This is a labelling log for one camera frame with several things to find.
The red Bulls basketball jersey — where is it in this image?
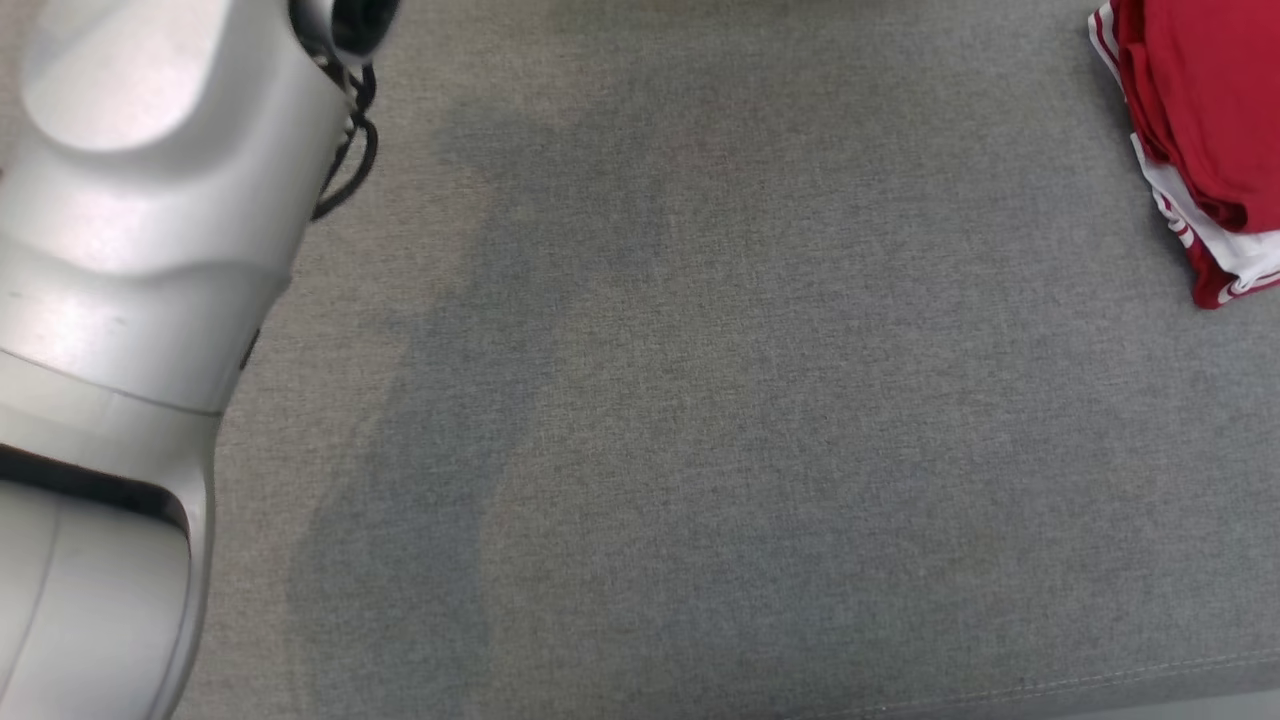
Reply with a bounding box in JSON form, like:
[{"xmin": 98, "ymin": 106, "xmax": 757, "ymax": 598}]
[{"xmin": 1087, "ymin": 0, "xmax": 1280, "ymax": 310}]

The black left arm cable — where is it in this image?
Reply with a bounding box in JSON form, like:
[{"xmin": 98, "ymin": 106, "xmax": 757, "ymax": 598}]
[{"xmin": 309, "ymin": 60, "xmax": 382, "ymax": 223}]

